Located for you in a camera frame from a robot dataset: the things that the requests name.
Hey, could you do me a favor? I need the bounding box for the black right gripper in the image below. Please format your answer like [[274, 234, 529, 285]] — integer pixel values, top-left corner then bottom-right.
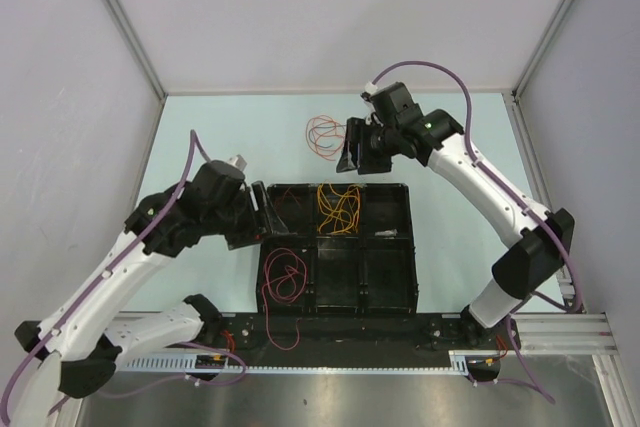
[[336, 117, 400, 175]]

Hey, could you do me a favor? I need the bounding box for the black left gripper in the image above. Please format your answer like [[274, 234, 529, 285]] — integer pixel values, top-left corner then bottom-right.
[[204, 180, 287, 249]]

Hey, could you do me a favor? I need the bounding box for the orange thin cable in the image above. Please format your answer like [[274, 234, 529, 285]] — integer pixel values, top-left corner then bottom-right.
[[304, 114, 349, 162]]

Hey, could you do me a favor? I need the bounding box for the brown thin cable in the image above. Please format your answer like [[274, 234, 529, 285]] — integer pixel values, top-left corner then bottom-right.
[[272, 187, 306, 218]]

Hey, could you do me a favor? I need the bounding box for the red thin cable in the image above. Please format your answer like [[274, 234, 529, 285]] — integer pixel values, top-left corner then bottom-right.
[[260, 245, 311, 351]]

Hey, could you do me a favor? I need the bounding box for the yellow thin cable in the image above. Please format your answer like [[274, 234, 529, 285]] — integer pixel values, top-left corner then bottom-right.
[[315, 184, 364, 237], [319, 186, 364, 237]]

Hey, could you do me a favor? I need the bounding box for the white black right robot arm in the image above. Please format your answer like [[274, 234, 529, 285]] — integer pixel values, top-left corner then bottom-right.
[[336, 82, 575, 348]]

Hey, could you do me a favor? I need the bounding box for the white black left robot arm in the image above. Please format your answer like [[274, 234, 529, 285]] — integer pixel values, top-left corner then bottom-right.
[[15, 160, 289, 399]]

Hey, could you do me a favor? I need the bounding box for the black six-compartment bin tray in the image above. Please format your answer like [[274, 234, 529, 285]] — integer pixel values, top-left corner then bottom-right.
[[256, 183, 419, 316]]

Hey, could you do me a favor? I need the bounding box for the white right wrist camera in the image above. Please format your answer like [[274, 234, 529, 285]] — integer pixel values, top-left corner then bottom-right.
[[361, 82, 379, 99]]

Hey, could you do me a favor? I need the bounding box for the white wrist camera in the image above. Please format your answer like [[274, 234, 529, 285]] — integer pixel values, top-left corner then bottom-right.
[[227, 155, 247, 172], [361, 82, 379, 99]]

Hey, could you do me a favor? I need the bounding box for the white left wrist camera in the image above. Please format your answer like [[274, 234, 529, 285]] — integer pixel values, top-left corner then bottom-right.
[[227, 155, 247, 172]]

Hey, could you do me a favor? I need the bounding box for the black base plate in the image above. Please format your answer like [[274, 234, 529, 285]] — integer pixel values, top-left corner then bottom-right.
[[198, 314, 519, 363]]

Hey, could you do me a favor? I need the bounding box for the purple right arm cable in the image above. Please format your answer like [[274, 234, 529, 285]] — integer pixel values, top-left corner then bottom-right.
[[367, 60, 585, 316]]

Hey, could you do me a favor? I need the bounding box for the white slotted cable duct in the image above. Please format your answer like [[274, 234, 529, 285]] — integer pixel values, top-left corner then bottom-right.
[[121, 346, 498, 376]]

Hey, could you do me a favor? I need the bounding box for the aluminium frame rail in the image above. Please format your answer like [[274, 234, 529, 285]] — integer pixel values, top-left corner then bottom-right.
[[513, 313, 618, 356]]

